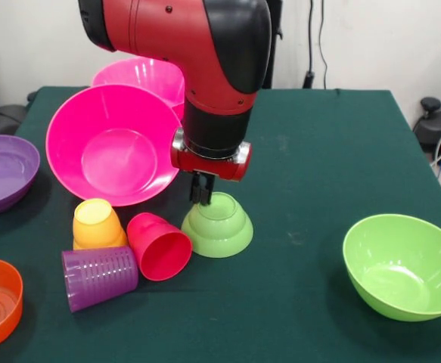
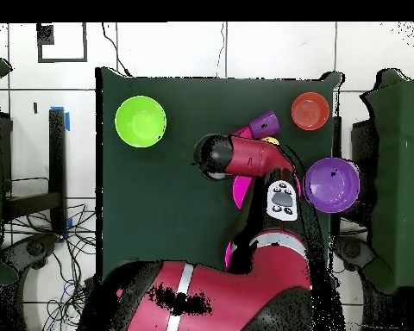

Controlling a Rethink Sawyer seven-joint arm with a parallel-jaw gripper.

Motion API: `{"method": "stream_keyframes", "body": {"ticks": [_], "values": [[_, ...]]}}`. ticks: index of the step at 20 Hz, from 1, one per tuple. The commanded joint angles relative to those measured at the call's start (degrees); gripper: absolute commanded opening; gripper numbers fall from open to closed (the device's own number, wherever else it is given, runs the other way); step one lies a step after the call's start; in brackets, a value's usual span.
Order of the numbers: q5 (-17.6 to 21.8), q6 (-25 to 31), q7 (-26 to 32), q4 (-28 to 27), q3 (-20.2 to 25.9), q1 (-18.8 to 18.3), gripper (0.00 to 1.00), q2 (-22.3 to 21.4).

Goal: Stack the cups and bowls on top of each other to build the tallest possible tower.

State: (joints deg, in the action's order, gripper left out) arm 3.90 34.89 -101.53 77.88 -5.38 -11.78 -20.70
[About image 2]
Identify black square floor frame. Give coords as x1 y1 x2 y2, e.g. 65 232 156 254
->
37 22 88 64

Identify grey pedestal foot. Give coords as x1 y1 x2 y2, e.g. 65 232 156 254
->
334 236 377 273
0 233 60 273

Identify thin grey cable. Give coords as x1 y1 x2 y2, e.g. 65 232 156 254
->
216 22 228 78

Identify black metal stand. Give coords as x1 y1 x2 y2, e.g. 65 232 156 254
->
3 109 68 235

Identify tangle of black cables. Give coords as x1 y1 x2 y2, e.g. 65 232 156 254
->
3 203 97 331

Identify purple plastic bowl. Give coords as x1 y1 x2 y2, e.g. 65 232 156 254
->
302 157 361 214

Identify dark green tablecloth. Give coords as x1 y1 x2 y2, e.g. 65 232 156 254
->
95 66 342 290

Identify purple plastic cup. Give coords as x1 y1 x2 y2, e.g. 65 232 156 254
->
248 109 281 138

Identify blue tape strip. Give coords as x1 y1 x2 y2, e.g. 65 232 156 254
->
50 106 71 132

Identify large lime green bowl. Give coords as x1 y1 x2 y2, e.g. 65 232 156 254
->
114 95 167 149

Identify magenta plastic bowl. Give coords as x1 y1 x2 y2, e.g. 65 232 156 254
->
231 174 302 210
224 240 235 271

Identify red plastic bowl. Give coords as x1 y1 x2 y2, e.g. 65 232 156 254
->
291 91 331 132

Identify black cable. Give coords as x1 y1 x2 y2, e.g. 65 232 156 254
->
101 22 131 76

